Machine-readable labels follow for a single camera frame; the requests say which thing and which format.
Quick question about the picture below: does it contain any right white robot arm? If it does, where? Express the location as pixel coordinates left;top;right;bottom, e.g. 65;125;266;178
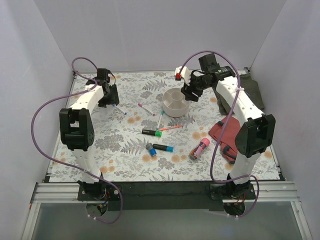
174;50;276;199

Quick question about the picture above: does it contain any aluminium frame rail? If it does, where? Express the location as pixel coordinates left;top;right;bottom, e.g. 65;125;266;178
22;181;312;240

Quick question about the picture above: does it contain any teal-capped white pen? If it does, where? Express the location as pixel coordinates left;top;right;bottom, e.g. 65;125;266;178
156;110;164;130

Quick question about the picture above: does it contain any green-capped black highlighter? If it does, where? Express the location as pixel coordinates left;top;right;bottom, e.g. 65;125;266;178
141;129;162;137

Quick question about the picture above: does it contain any orange pen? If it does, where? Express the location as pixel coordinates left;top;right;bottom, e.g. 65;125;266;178
158;124;184;132

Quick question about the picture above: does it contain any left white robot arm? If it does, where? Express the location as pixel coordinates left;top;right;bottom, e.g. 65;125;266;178
59;68;120;177

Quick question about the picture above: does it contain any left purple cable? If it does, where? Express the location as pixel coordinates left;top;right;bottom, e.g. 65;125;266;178
30;56;124;225

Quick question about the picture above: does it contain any dark green cloth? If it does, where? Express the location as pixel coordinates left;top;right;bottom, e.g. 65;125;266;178
213;73;265;116

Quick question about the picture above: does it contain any blue-capped white pen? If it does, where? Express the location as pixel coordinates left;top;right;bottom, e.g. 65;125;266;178
112;104;127;115

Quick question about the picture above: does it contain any white round compartment organizer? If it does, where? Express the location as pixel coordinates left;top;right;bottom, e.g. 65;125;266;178
162;88;190;118

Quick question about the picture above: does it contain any blue-capped black highlighter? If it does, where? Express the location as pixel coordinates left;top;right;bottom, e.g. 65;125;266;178
152;144;174;153

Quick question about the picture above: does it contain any purple-capped white pen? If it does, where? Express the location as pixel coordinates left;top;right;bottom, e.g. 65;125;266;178
138;103;156;116

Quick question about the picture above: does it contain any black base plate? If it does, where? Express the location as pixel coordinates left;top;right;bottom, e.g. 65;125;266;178
77;180;256;212

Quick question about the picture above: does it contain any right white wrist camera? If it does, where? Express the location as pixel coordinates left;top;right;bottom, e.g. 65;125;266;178
174;66;191;86

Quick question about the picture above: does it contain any blue and grey cap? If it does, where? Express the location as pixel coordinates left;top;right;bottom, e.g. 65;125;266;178
146;142;157;157

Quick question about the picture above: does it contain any red cloth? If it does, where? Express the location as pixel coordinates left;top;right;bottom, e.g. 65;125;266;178
208;116;241;165

